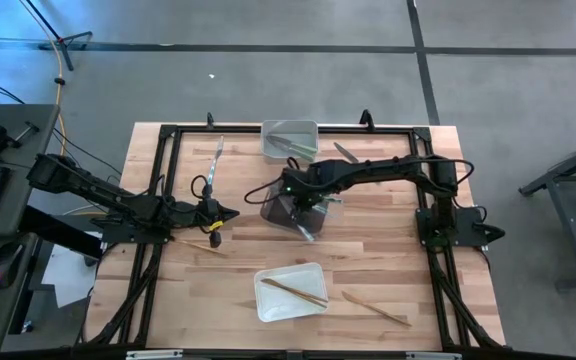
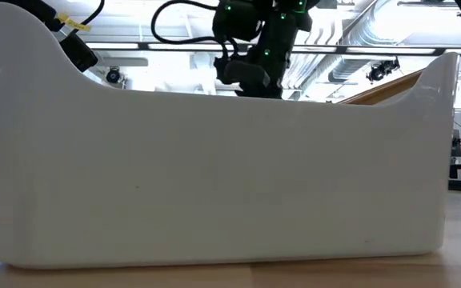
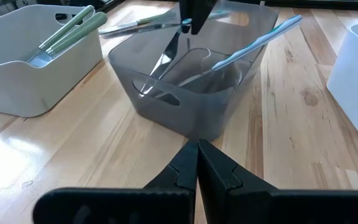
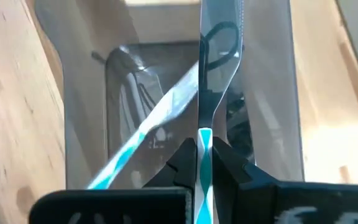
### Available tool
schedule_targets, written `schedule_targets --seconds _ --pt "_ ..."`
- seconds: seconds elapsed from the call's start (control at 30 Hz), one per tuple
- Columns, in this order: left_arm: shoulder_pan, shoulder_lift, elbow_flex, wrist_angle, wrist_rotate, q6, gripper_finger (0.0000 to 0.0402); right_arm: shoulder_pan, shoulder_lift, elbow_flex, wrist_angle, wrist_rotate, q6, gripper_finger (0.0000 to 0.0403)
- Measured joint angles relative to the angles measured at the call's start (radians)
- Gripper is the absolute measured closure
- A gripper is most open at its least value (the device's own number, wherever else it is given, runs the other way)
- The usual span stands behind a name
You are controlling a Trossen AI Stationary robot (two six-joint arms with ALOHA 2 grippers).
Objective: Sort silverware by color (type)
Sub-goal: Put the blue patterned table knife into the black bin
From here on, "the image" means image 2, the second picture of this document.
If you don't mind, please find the white plastic bin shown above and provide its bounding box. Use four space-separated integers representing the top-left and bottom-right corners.
0 2 461 269

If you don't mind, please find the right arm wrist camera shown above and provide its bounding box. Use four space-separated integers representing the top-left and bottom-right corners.
214 58 271 87

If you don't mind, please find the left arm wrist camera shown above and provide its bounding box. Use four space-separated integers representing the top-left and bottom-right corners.
59 34 99 73

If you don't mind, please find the black camera cable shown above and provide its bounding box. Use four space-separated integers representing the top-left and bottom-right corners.
150 0 242 61

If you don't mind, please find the silver ventilation duct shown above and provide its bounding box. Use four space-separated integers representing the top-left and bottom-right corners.
326 55 379 85

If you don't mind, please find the ceiling light rail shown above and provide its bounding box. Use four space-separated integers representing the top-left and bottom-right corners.
86 42 461 56

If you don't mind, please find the black computer monitor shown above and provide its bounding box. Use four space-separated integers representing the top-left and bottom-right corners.
450 130 461 158

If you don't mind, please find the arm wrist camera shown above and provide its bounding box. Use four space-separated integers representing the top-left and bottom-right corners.
214 58 271 87
59 34 99 73

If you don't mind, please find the black ceiling fixture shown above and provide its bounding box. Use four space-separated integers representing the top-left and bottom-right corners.
366 58 400 83
105 66 122 84

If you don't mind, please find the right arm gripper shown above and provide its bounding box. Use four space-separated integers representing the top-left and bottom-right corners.
236 14 300 99

